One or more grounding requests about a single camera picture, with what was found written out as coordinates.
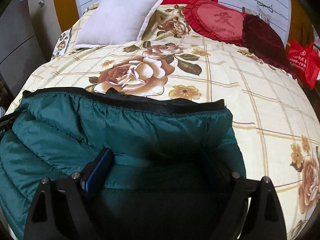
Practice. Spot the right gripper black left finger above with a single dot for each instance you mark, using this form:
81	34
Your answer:
70	208

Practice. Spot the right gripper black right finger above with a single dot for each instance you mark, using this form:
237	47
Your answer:
254	210

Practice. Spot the dark green puffer jacket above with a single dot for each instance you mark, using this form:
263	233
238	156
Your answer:
159	147

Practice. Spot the cream floral bed quilt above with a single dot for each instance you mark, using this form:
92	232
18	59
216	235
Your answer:
275	125

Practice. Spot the floral pillow under quilt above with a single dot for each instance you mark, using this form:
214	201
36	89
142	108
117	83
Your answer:
62	44

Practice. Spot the red shopping bag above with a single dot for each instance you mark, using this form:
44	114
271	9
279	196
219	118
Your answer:
305	62

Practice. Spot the dark red velvet cushion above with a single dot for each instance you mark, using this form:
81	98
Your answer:
261	40

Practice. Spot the grey wardrobe cabinet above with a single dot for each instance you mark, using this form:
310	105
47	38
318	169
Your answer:
29	32

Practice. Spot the red heart-shaped cushion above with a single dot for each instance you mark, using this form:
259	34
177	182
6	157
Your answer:
215	21

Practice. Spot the white square pillow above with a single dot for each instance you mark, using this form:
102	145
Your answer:
116	22

